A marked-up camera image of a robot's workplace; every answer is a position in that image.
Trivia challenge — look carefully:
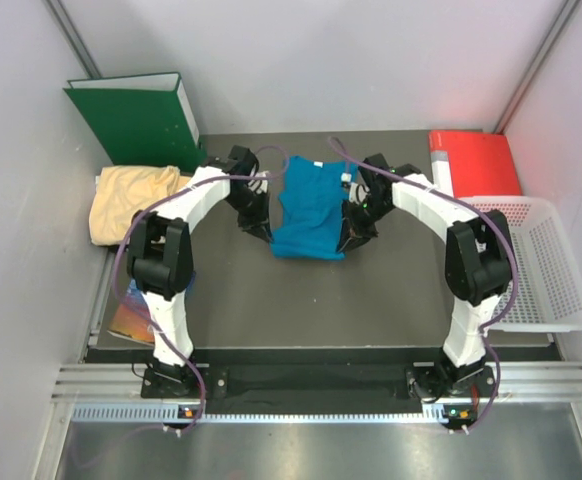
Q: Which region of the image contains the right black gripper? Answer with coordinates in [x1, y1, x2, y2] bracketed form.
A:
[337, 195, 394, 256]

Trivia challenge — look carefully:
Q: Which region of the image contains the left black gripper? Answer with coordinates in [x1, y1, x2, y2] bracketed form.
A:
[224, 186, 272, 243]

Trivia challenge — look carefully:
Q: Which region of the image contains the blue t shirt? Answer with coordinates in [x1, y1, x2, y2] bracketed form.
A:
[270, 156, 357, 261]

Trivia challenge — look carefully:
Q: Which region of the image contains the cream t shirt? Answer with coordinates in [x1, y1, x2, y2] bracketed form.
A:
[88, 166, 192, 247]

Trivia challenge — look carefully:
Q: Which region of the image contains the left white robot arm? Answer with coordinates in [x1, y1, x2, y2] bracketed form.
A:
[126, 146, 272, 399]

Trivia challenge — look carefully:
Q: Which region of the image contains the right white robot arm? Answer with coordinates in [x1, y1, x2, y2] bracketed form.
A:
[336, 154, 515, 403]

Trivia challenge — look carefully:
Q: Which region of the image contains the red folder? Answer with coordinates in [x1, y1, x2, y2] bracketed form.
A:
[428, 130, 522, 198]

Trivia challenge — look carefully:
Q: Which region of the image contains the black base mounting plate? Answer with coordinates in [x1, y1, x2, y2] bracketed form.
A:
[141, 363, 495, 409]

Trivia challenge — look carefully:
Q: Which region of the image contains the colourful book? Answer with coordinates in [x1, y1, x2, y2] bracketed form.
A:
[108, 279, 155, 347]

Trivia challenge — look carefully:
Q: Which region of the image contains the white plastic basket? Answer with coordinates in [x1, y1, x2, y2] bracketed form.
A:
[465, 196, 582, 333]

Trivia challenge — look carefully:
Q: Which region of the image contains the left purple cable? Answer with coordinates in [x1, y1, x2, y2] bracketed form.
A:
[109, 144, 288, 436]

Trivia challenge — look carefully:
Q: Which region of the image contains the purple cable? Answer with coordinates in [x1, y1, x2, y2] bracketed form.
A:
[326, 135, 518, 434]
[109, 144, 288, 436]

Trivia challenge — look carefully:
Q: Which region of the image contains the green ring binder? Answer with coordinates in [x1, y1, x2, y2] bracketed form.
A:
[64, 72, 206, 173]

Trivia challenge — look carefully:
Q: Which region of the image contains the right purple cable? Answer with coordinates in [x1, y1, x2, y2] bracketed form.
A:
[326, 135, 518, 434]

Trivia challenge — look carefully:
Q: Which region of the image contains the white slotted cable duct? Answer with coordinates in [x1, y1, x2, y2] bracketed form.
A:
[70, 402, 477, 424]

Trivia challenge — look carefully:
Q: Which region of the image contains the aluminium rail frame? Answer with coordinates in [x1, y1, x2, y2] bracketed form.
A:
[52, 361, 582, 403]

